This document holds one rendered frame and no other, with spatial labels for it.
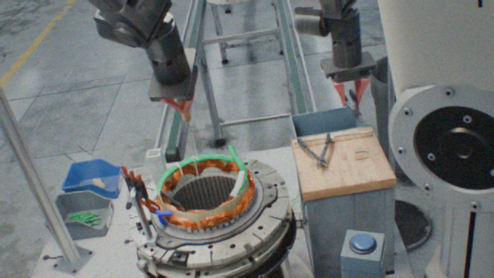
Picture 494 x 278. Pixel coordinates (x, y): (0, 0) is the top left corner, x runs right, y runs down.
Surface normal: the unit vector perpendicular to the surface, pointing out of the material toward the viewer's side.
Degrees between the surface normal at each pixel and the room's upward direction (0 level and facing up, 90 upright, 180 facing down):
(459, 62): 109
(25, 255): 0
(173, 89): 23
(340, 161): 0
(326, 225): 90
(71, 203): 87
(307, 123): 90
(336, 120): 90
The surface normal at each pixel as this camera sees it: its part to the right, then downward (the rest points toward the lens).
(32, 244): -0.16, -0.83
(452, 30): -0.51, 0.76
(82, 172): 0.02, 0.50
